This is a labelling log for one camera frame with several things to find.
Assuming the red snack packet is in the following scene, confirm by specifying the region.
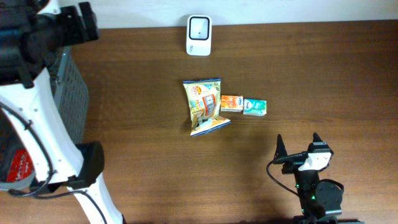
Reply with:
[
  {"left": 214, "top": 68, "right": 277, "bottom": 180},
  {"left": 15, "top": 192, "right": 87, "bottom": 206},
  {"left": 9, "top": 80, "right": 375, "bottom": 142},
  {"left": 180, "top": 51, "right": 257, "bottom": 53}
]
[{"left": 6, "top": 149, "right": 34, "bottom": 182}]

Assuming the yellow chips bag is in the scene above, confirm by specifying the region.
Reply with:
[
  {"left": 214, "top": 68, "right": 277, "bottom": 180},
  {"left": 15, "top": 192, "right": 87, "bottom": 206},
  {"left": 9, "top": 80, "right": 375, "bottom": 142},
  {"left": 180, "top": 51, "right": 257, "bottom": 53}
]
[{"left": 183, "top": 78, "right": 231, "bottom": 136}]

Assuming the grey plastic lattice basket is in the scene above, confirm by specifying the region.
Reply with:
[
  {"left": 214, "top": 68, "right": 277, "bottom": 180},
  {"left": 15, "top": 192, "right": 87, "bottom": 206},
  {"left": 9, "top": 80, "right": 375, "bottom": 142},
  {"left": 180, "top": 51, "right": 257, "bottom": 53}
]
[{"left": 1, "top": 47, "right": 89, "bottom": 184}]

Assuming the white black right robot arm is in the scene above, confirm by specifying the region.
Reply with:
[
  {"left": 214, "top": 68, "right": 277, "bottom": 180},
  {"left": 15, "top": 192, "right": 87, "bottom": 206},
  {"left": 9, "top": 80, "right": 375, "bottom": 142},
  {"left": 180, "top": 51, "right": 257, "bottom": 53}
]
[{"left": 271, "top": 133, "right": 345, "bottom": 223}]

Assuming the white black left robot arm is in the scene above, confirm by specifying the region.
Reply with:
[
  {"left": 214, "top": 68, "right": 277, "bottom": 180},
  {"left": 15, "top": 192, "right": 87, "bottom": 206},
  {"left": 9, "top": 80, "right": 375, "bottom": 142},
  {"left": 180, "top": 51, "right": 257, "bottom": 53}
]
[{"left": 1, "top": 1, "right": 125, "bottom": 223}]

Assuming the orange small carton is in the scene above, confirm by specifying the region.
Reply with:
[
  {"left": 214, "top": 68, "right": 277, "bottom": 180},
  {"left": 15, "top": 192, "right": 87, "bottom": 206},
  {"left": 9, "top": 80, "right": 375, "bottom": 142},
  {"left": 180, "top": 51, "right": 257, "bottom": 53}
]
[{"left": 221, "top": 95, "right": 244, "bottom": 112}]

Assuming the green white small carton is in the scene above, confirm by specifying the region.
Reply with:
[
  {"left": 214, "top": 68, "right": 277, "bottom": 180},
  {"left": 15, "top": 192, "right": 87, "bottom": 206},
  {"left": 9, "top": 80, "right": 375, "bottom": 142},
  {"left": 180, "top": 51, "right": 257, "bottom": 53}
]
[{"left": 243, "top": 98, "right": 267, "bottom": 116}]

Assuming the white barcode scanner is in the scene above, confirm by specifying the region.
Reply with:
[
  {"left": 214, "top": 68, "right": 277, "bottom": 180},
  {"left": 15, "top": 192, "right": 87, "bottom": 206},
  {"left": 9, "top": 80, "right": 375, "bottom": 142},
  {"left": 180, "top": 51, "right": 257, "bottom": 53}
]
[{"left": 186, "top": 15, "right": 212, "bottom": 56}]

